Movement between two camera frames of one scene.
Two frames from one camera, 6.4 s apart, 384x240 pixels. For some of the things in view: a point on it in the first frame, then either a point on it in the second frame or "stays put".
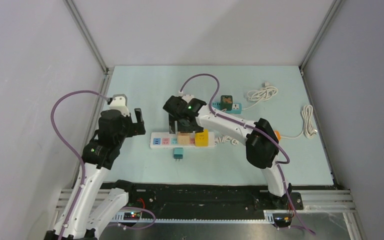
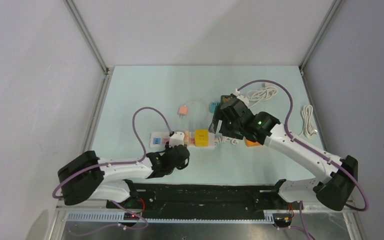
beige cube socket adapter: [184, 138] stays put
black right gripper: [180, 128] to [217, 116]
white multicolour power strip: [165, 140] stays put
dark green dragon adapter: [226, 102] stays put
